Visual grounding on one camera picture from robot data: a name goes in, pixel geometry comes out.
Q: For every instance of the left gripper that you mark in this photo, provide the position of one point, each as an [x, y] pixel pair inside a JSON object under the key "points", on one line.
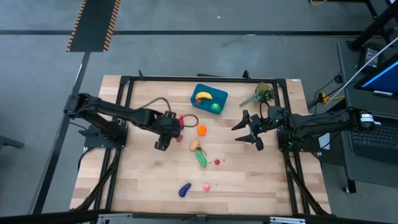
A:
{"points": [[169, 126]]}

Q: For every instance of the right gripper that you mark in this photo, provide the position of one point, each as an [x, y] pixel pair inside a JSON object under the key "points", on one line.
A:
{"points": [[269, 121]]}

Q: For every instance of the red toy strawberry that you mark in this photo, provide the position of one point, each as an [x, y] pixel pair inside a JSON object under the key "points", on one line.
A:
{"points": [[179, 138]]}

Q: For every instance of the red toy chili pepper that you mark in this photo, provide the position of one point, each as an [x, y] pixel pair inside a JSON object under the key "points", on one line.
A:
{"points": [[181, 121]]}

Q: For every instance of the tan toy potato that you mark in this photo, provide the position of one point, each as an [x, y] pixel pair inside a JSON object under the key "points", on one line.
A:
{"points": [[194, 145]]}

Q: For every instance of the green toy lime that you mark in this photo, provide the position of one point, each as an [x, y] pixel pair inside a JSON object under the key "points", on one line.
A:
{"points": [[215, 107]]}

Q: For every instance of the green toy cucumber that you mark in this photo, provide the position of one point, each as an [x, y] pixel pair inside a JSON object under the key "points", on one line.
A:
{"points": [[201, 158]]}

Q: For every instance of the orange toy orange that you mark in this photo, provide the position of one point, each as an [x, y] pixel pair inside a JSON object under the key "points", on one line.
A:
{"points": [[201, 130]]}

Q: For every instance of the red toy cherry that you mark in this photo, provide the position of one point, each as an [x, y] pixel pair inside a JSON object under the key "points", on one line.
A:
{"points": [[199, 149], [217, 161]]}

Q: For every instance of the red toy tomato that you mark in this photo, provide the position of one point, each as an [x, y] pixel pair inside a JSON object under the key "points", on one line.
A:
{"points": [[197, 101]]}

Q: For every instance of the yellow toy banana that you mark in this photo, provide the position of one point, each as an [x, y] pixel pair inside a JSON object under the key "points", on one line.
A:
{"points": [[203, 95]]}

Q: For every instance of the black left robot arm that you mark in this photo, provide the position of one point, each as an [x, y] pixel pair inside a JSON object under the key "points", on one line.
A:
{"points": [[105, 109]]}

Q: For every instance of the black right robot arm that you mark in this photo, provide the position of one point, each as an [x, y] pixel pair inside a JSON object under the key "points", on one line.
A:
{"points": [[326, 121]]}

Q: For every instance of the blue plastic tupperware container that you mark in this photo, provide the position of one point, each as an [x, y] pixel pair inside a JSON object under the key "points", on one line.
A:
{"points": [[217, 93]]}

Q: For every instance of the potted artificial green plant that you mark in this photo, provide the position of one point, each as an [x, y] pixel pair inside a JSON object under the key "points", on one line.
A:
{"points": [[264, 91]]}

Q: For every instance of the purple toy eggplant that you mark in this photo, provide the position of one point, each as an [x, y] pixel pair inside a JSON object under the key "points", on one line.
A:
{"points": [[184, 190]]}

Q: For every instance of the pink toy peach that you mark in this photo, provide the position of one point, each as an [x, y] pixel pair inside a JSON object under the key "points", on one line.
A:
{"points": [[206, 187]]}

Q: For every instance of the yellow power plug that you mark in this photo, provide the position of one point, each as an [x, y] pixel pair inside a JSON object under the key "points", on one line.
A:
{"points": [[325, 98]]}

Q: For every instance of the white rod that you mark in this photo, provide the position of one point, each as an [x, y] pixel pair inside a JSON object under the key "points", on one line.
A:
{"points": [[357, 73]]}

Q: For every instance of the dark laptop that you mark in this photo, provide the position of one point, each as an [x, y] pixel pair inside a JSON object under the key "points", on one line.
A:
{"points": [[373, 140]]}

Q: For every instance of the hazard-striped black floor mat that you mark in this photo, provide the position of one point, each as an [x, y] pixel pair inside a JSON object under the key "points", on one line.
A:
{"points": [[93, 25]]}

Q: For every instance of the black power adapter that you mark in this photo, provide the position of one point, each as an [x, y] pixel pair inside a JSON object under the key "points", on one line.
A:
{"points": [[370, 57]]}

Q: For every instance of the computer monitor blue screen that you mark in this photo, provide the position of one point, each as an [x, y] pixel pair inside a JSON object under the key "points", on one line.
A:
{"points": [[382, 79]]}

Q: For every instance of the black chair base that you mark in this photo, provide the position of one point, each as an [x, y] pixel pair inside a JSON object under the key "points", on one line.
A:
{"points": [[11, 142]]}

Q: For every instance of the black stand base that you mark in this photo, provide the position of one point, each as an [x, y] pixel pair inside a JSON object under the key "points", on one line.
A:
{"points": [[373, 28]]}

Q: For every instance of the black metal table frame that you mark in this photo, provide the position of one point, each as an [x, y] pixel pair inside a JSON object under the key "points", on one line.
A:
{"points": [[202, 79]]}

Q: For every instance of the silver aluminium bracket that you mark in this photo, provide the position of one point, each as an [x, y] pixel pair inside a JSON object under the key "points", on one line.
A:
{"points": [[287, 220]]}

